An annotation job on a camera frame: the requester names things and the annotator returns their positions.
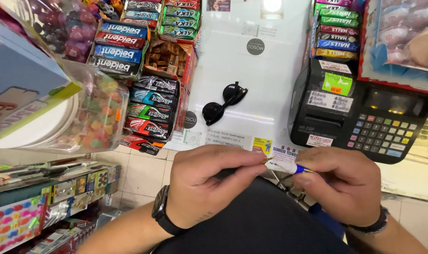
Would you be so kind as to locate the display box of gum packs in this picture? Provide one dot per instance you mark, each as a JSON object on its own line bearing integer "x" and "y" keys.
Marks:
{"x": 118, "y": 49}

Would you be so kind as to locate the person's right hand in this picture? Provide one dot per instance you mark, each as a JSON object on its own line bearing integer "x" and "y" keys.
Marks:
{"x": 348, "y": 187}

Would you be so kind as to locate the metal stool frame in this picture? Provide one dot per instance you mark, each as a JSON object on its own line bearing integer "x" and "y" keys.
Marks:
{"x": 288, "y": 190}

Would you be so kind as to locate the person's left hand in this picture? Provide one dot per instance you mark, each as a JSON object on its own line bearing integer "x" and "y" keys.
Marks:
{"x": 199, "y": 183}

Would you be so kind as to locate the shelf of small goods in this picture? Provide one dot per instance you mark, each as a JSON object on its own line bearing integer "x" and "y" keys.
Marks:
{"x": 41, "y": 204}

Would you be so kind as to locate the person's blue trousers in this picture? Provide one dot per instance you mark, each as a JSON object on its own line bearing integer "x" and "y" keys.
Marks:
{"x": 326, "y": 218}

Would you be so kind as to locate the display box of green packets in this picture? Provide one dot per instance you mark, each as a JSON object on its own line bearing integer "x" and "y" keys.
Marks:
{"x": 180, "y": 21}

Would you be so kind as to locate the small round dark sticker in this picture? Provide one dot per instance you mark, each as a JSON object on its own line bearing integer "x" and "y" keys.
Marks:
{"x": 190, "y": 119}

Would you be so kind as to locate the clear jar of gummy candies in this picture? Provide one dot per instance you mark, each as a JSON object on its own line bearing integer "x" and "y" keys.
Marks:
{"x": 97, "y": 113}

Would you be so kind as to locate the white sticker with blue print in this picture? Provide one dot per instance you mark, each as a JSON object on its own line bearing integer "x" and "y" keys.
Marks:
{"x": 284, "y": 153}

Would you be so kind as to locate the rack of candy sticks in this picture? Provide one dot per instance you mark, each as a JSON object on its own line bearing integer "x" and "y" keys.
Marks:
{"x": 337, "y": 31}

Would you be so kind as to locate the white and blue pen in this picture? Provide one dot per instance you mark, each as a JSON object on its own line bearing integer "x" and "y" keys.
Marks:
{"x": 288, "y": 167}

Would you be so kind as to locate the black wrist watch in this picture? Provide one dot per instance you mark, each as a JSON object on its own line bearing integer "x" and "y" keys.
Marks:
{"x": 162, "y": 211}

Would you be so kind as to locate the yellow sticker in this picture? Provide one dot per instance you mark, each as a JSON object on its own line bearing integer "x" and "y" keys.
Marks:
{"x": 262, "y": 145}

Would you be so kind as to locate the white printed card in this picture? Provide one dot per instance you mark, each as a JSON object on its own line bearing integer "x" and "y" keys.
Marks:
{"x": 228, "y": 138}

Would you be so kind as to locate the red box of brown candies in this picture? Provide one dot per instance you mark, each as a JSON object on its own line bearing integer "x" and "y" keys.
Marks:
{"x": 169, "y": 60}

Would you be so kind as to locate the black round sunglasses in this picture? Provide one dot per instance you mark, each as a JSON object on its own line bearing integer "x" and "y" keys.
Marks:
{"x": 217, "y": 107}

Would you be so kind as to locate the display box of striped gum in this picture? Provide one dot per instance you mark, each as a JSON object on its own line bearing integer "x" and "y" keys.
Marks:
{"x": 152, "y": 109}

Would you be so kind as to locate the large round dark sticker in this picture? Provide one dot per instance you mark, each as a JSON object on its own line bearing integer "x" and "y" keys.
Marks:
{"x": 255, "y": 46}

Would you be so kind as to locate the bag of pink candies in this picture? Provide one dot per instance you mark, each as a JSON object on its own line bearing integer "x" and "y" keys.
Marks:
{"x": 401, "y": 35}

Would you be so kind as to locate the black cash register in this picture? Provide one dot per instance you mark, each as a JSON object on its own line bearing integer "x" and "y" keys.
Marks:
{"x": 341, "y": 116}

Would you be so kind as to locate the blue cardboard box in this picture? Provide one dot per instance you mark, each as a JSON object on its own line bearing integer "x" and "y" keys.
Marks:
{"x": 19, "y": 70}

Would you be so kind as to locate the small display box of gum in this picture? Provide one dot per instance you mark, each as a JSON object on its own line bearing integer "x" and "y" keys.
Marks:
{"x": 141, "y": 14}

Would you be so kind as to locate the person's black shirt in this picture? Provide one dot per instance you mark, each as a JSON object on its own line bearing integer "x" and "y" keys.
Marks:
{"x": 259, "y": 218}

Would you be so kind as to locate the clear jar of purple candies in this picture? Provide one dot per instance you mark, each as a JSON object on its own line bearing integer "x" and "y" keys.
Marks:
{"x": 69, "y": 31}

